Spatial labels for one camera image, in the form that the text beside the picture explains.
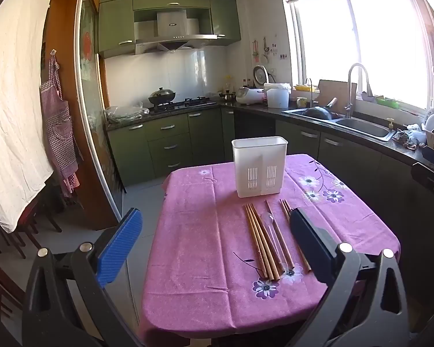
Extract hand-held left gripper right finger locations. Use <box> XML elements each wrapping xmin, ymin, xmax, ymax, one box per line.
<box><xmin>289</xmin><ymin>208</ymin><xmax>411</xmax><ymax>347</ymax></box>

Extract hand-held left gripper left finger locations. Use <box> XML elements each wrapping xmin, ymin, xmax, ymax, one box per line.
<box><xmin>22</xmin><ymin>208</ymin><xmax>145</xmax><ymax>347</ymax></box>

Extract clear plastic spoon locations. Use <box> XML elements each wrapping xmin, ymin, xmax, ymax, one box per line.
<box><xmin>262</xmin><ymin>213</ymin><xmax>287</xmax><ymax>273</ymax></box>

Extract white plastic utensil holder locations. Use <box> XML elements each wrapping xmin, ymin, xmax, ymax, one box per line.
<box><xmin>231</xmin><ymin>136</ymin><xmax>289</xmax><ymax>199</ymax></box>

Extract crumpled colourful rag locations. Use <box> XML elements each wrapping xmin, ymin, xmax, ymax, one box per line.
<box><xmin>392</xmin><ymin>128</ymin><xmax>425</xmax><ymax>150</ymax></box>

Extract stainless double sink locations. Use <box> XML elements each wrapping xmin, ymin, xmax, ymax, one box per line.
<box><xmin>282</xmin><ymin>106</ymin><xmax>396</xmax><ymax>142</ymax></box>

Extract purple floral tablecloth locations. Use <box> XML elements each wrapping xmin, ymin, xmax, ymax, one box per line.
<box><xmin>139</xmin><ymin>154</ymin><xmax>402</xmax><ymax>340</ymax></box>

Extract green sink base cabinets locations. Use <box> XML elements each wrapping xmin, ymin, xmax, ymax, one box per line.
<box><xmin>275</xmin><ymin>119</ymin><xmax>434</xmax><ymax>225</ymax></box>

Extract dark wooden chair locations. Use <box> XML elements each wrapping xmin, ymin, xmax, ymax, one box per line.
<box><xmin>0</xmin><ymin>188</ymin><xmax>62</xmax><ymax>315</ymax></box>

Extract steel kitchen faucet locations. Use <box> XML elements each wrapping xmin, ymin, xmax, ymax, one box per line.
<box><xmin>345</xmin><ymin>63</ymin><xmax>372</xmax><ymax>119</ymax></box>

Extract green base cabinets with drawers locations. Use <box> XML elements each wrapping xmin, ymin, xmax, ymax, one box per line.
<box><xmin>106</xmin><ymin>108</ymin><xmax>236</xmax><ymax>187</ymax></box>

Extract wooden cutting board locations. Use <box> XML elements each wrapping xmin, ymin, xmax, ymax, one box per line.
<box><xmin>316</xmin><ymin>80</ymin><xmax>358</xmax><ymax>109</ymax></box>

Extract black frying wok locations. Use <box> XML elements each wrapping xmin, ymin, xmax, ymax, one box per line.
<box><xmin>304</xmin><ymin>97</ymin><xmax>339</xmax><ymax>121</ymax></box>

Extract black built-in appliance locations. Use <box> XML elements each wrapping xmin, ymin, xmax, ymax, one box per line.
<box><xmin>235</xmin><ymin>111</ymin><xmax>276</xmax><ymax>141</ymax></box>

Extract clear plastic bag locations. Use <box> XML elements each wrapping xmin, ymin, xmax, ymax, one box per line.
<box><xmin>106</xmin><ymin>105</ymin><xmax>150</xmax><ymax>121</ymax></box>

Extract kitchen window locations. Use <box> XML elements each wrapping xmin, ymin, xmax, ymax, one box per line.
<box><xmin>284</xmin><ymin>0</ymin><xmax>434</xmax><ymax>111</ymax></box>

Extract pink checked apron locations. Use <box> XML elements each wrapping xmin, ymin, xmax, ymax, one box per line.
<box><xmin>40</xmin><ymin>49</ymin><xmax>81</xmax><ymax>198</ymax></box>

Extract sliding glass door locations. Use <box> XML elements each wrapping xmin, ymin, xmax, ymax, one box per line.
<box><xmin>74</xmin><ymin>0</ymin><xmax>138</xmax><ymax>225</ymax></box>

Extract white plastic bucket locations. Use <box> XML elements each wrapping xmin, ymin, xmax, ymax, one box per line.
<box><xmin>263</xmin><ymin>82</ymin><xmax>292</xmax><ymax>109</ymax></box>

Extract black wok with lid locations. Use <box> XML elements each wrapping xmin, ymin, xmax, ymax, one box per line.
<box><xmin>148</xmin><ymin>87</ymin><xmax>176</xmax><ymax>106</ymax></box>

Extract black gas stove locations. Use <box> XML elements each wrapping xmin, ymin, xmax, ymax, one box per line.
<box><xmin>150</xmin><ymin>96</ymin><xmax>218</xmax><ymax>113</ymax></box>

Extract white rice cooker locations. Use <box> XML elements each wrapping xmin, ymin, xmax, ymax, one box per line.
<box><xmin>236</xmin><ymin>66</ymin><xmax>270</xmax><ymax>106</ymax></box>

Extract white hanging cloth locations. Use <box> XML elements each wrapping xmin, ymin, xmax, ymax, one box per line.
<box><xmin>0</xmin><ymin>0</ymin><xmax>55</xmax><ymax>234</ymax></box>

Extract steel range hood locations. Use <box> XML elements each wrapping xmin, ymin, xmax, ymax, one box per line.
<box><xmin>134</xmin><ymin>10</ymin><xmax>218</xmax><ymax>56</ymax></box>

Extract green flap cabinet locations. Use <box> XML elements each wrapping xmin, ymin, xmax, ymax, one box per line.
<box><xmin>133</xmin><ymin>0</ymin><xmax>212</xmax><ymax>11</ymax></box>

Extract wall hook rack with utensils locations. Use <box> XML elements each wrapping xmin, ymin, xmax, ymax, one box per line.
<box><xmin>251</xmin><ymin>36</ymin><xmax>279</xmax><ymax>62</ymax></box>

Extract green wall cabinet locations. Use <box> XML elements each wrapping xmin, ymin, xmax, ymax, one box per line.
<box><xmin>98</xmin><ymin>0</ymin><xmax>135</xmax><ymax>54</ymax></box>
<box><xmin>210</xmin><ymin>0</ymin><xmax>242</xmax><ymax>42</ymax></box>

